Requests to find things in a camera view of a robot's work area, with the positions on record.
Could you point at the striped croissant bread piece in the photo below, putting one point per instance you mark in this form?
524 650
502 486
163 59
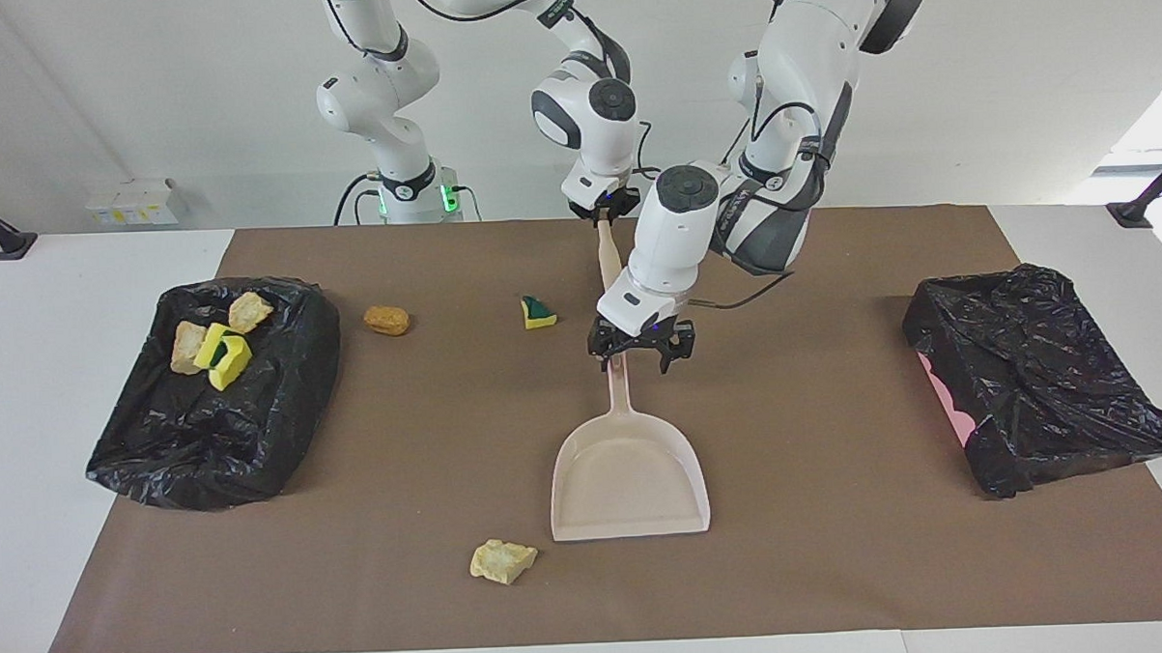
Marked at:
187 347

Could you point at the beige plastic dustpan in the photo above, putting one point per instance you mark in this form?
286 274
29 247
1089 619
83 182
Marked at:
630 479

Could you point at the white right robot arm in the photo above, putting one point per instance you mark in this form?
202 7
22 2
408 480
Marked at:
380 92

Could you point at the pink bin with black bag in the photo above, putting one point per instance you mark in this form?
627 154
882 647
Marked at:
1037 369

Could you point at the beige hand brush black bristles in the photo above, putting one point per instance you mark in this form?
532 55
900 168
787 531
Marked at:
607 253

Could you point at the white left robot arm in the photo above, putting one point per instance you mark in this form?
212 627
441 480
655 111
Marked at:
674 236

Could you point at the brown fried nugget piece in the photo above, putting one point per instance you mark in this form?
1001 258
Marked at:
387 321

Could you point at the brown paper mat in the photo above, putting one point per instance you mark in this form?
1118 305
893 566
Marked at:
450 447

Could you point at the black bag lined bin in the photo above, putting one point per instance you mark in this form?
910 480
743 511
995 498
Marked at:
208 436

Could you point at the small green yellow sponge piece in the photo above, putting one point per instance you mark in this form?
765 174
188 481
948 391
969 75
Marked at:
537 314

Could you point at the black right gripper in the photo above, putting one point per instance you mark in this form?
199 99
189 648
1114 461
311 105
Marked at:
608 200

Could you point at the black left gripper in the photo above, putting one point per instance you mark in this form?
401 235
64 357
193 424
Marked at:
639 338

